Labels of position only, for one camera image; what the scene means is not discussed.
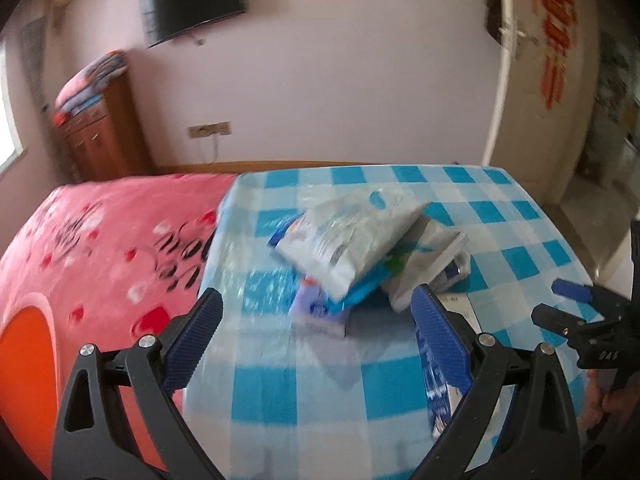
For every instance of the red paper door decoration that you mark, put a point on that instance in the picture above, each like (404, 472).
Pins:
(552, 10)

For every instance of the blue white milk carton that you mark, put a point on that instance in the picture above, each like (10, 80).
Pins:
(440, 395)

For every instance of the brown wooden cabinet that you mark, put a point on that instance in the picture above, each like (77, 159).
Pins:
(107, 145)

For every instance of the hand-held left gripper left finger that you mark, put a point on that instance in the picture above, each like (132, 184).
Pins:
(200, 330)

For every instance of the grey patterned curtain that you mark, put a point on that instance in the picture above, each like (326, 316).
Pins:
(35, 55)

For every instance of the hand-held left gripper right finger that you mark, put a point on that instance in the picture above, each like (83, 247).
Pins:
(440, 330)

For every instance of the purple white tissue pack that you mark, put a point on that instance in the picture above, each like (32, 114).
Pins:
(320, 312)

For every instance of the pink printed blanket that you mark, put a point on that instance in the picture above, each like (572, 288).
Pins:
(110, 240)

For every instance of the orange plastic basin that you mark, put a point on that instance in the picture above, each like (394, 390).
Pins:
(25, 385)

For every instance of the blue flat packet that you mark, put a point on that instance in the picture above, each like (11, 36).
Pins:
(367, 285)

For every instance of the blue white checked cloth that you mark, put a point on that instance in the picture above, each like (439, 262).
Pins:
(310, 385)

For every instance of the large white plastic packet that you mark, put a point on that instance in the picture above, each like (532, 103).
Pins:
(350, 230)

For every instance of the person's right hand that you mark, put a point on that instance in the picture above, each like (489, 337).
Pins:
(595, 400)

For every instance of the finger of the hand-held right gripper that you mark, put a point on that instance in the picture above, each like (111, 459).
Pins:
(555, 319)
(570, 290)

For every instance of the grey white crumpled packet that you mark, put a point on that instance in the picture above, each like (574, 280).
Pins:
(425, 255)

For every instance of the stack of folded blankets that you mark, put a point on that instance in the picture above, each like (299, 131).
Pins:
(87, 85)

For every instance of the black wall television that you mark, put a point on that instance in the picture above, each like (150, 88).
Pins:
(200, 0)

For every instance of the wall socket strip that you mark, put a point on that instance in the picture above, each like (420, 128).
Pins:
(210, 129)

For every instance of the bright window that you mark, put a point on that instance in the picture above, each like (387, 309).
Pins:
(7, 125)

